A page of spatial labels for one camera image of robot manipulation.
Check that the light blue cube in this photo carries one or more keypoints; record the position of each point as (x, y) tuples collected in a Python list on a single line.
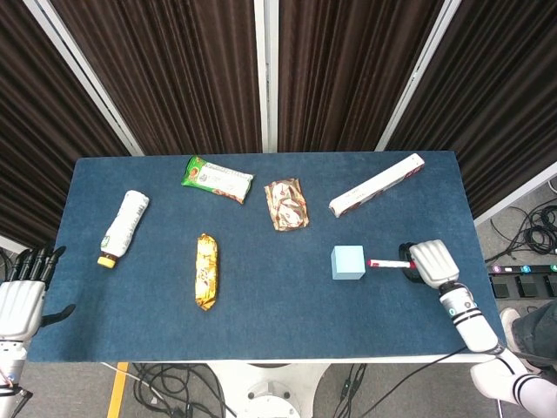
[(348, 263)]

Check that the white bottle with yellow cap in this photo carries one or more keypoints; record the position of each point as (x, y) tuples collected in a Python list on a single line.
[(124, 226)]

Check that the yellow floor tape strip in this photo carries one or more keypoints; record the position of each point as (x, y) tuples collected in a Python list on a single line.
[(116, 392)]

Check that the white shoe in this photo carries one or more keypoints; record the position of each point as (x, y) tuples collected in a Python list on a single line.
[(510, 324)]

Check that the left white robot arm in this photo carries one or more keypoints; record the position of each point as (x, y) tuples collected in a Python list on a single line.
[(8, 361)]

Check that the dark brown screen panel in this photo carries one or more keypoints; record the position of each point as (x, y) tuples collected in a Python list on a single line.
[(35, 130), (500, 87), (174, 74), (348, 74)]

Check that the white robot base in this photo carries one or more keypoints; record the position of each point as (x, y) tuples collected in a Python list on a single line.
[(270, 392)]

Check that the crumpled brown foil snack packet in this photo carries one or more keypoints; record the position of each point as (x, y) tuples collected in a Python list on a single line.
[(287, 204)]

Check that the red and white marker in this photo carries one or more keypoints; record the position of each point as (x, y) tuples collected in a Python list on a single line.
[(387, 263)]

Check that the green and white snack packet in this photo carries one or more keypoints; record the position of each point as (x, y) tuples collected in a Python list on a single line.
[(217, 178)]

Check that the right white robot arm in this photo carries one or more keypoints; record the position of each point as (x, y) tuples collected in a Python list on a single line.
[(474, 331)]

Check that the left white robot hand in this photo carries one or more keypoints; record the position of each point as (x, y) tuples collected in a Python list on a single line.
[(22, 305)]

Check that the long white and brown box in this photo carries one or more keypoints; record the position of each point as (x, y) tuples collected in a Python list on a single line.
[(374, 187)]

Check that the black power strip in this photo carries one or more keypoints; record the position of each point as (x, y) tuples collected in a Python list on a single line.
[(522, 285)]

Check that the gold foil snack packet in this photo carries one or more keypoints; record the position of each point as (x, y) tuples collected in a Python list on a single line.
[(206, 270)]

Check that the blue table cloth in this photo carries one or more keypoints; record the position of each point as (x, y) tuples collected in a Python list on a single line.
[(278, 326)]

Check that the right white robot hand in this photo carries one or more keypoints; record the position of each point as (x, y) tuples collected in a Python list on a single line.
[(435, 263)]

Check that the dark trouser leg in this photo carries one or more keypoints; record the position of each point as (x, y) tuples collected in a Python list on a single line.
[(539, 331)]

